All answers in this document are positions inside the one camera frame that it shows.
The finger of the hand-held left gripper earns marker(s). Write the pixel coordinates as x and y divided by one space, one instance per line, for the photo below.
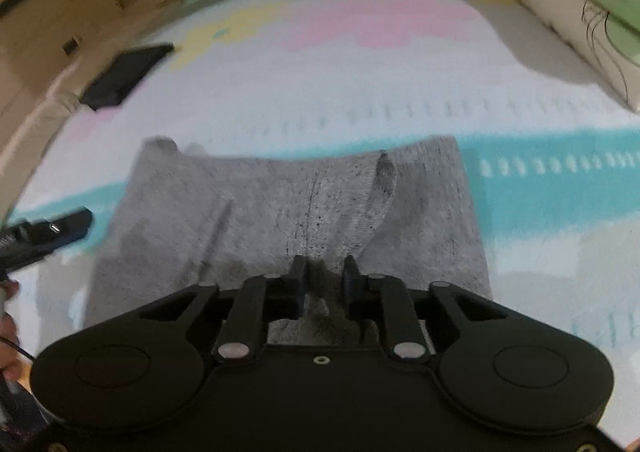
65 228

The grey speckled pants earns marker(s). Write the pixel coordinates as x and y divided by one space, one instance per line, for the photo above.
260 212

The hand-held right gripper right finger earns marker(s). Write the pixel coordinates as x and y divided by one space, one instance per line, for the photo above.
351 288

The black folded cloth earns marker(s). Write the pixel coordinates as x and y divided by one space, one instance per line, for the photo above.
125 72

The black wall socket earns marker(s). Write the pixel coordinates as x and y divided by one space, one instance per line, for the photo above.
72 45

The pastel floral bed sheet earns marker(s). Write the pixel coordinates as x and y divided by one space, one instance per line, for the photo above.
360 97

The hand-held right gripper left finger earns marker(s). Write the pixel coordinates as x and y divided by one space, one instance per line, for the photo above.
300 288

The person's left hand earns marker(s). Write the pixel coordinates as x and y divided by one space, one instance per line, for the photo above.
7 332

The cream crumpled cloth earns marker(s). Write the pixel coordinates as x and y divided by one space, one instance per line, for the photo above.
57 105

